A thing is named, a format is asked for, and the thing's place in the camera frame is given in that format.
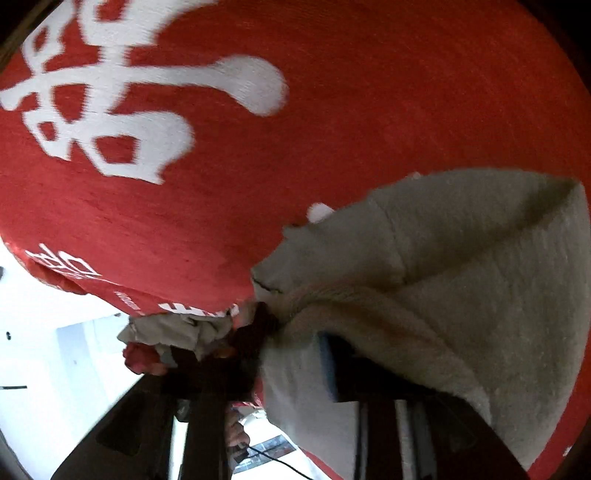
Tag grey knit sweater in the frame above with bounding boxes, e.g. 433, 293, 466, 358
252, 169, 590, 467

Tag person's left hand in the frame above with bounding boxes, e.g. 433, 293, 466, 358
122, 342, 177, 376

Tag green-grey cloth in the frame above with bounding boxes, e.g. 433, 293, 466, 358
117, 313, 232, 360

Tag red blanket white lettering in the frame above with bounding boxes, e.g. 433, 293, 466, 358
1, 1, 590, 479

